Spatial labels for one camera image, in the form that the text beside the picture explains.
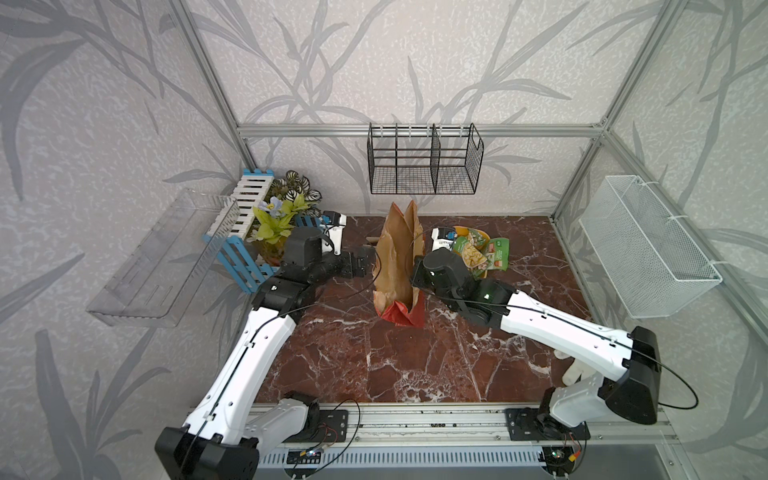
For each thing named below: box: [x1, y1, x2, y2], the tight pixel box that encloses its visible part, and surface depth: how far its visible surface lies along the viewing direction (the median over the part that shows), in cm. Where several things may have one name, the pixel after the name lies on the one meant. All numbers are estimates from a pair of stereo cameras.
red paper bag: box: [373, 200, 425, 328], surface depth 77 cm
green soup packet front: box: [454, 231, 489, 280], surface depth 101 cm
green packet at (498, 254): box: [486, 237, 510, 271], surface depth 100 cm
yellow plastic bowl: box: [453, 225, 491, 254], surface depth 107 cm
